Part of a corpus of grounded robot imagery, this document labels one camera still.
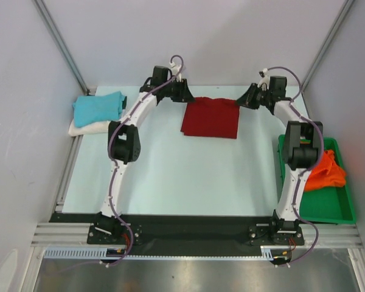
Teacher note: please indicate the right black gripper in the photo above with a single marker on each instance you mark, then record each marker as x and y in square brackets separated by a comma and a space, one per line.
[252, 96]

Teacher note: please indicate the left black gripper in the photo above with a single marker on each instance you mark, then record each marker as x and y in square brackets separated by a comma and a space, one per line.
[184, 94]

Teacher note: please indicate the dark red t shirt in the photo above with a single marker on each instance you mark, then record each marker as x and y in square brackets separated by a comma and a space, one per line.
[206, 117]

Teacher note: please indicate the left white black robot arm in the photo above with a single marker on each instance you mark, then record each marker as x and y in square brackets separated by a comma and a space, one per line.
[124, 146]

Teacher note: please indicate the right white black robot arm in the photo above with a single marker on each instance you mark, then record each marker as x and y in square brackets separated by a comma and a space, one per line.
[303, 144]

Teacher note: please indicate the folded white t shirt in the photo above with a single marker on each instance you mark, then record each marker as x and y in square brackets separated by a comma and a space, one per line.
[93, 128]

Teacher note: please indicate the folded teal t shirt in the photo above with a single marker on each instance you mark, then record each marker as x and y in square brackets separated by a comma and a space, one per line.
[91, 109]

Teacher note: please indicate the orange t shirt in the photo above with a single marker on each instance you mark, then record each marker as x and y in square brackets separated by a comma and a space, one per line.
[328, 173]

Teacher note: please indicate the green plastic tray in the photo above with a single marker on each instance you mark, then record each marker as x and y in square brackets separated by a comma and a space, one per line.
[329, 204]

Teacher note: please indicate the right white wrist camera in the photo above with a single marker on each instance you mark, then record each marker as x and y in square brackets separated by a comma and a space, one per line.
[265, 78]

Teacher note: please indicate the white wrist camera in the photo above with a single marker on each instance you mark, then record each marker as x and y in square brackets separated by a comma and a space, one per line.
[176, 70]
[265, 78]

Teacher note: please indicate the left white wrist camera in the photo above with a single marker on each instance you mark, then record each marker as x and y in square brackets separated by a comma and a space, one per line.
[176, 70]

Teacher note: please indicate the right aluminium corner post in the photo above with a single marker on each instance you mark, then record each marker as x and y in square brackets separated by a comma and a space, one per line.
[328, 41]

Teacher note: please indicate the aluminium corner post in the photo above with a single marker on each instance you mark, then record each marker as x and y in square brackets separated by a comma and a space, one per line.
[59, 41]
[328, 41]

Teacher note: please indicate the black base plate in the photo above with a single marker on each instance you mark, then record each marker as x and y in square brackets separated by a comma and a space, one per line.
[190, 236]

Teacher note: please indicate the left aluminium corner post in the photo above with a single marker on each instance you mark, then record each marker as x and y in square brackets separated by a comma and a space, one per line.
[59, 41]

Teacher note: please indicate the aluminium frame rail front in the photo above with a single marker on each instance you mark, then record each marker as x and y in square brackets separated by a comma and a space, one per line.
[75, 234]

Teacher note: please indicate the left grey cable duct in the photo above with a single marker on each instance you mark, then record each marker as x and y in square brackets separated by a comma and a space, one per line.
[84, 253]

